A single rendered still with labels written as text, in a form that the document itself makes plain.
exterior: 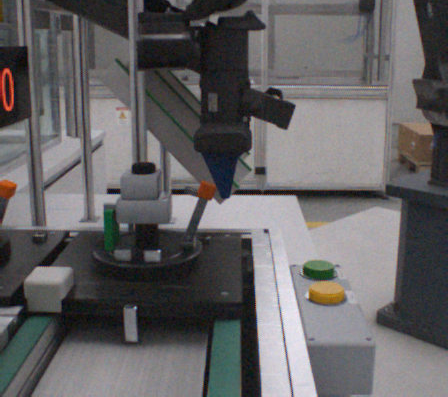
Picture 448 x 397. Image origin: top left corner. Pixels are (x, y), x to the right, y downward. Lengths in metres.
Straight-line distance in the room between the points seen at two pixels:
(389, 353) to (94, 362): 0.37
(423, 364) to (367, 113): 4.08
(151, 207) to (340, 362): 0.29
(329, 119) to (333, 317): 4.13
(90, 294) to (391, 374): 0.36
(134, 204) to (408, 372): 0.38
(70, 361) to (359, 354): 0.30
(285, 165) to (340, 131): 0.51
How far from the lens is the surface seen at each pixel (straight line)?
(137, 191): 0.72
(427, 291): 0.82
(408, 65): 9.50
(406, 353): 0.81
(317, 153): 4.77
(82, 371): 0.64
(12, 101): 0.57
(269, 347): 0.58
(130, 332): 0.66
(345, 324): 0.63
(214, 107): 0.69
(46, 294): 0.68
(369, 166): 4.86
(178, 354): 0.66
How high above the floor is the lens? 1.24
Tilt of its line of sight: 13 degrees down
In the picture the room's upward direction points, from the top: straight up
